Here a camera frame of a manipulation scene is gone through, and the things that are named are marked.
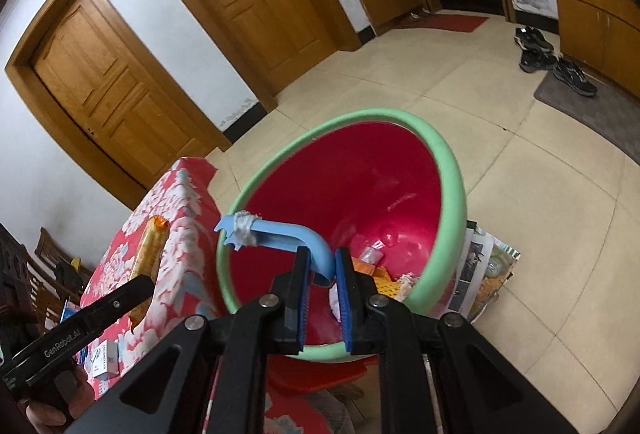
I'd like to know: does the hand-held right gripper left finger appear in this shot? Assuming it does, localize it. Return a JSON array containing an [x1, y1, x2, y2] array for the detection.
[[65, 246, 313, 434]]

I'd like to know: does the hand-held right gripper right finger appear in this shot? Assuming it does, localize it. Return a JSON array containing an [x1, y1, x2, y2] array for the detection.
[[335, 248, 576, 434]]

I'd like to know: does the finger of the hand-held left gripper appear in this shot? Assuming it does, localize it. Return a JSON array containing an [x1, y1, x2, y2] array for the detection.
[[79, 275, 155, 333]]

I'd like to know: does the orange snack packet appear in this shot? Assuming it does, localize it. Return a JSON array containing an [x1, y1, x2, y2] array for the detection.
[[129, 215, 170, 331]]

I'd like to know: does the blue plastic hook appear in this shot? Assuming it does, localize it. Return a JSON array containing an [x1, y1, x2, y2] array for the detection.
[[214, 210, 333, 287]]

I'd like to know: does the red bin with green rim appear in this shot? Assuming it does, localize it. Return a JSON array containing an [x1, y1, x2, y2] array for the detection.
[[216, 108, 467, 362]]

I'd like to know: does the person's left hand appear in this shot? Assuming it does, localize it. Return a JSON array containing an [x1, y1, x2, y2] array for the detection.
[[25, 360, 96, 434]]

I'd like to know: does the small white box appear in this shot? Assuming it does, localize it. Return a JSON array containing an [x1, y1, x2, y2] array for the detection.
[[90, 341, 121, 380]]

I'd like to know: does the black bag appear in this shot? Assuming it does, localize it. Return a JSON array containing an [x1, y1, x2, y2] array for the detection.
[[54, 261, 84, 298]]

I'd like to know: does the wooden chair with black bag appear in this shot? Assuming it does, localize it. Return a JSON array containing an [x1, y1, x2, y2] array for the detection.
[[34, 226, 96, 310]]

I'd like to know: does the stack of magazines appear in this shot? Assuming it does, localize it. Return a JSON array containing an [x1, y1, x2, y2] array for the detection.
[[442, 220, 521, 326]]

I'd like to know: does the wooden panel door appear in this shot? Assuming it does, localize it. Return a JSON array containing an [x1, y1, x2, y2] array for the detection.
[[5, 0, 232, 210]]

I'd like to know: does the red doormat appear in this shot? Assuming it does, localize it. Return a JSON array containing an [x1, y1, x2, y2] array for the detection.
[[395, 13, 489, 33]]

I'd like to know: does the black sneaker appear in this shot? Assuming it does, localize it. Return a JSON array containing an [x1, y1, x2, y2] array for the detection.
[[519, 50, 557, 73], [514, 26, 555, 54], [553, 56, 599, 98]]

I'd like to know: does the grey floor mat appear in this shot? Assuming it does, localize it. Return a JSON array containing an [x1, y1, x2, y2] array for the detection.
[[533, 69, 640, 156]]

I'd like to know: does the large wooden cabinet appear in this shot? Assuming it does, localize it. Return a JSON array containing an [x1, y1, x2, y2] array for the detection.
[[547, 0, 640, 115]]

